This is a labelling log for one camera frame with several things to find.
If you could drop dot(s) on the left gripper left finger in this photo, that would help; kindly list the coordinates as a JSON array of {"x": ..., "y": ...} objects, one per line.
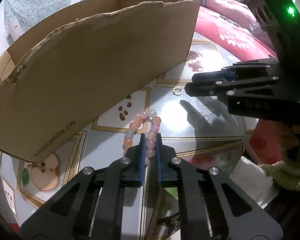
[{"x": 90, "y": 205}]

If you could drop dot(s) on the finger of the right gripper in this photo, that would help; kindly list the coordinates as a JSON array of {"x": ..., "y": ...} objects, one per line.
[
  {"x": 212, "y": 76},
  {"x": 215, "y": 89}
]

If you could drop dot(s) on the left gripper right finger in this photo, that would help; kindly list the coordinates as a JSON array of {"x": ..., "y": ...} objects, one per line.
[{"x": 211, "y": 205}]

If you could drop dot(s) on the pink floral quilt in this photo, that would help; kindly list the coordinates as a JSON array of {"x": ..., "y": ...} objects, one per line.
[{"x": 228, "y": 24}]

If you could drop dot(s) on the brown cardboard box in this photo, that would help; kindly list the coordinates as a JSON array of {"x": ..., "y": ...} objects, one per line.
[{"x": 79, "y": 62}]

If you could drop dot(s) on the teal floral hanging cloth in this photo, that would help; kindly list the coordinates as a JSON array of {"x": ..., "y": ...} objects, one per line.
[{"x": 27, "y": 13}]

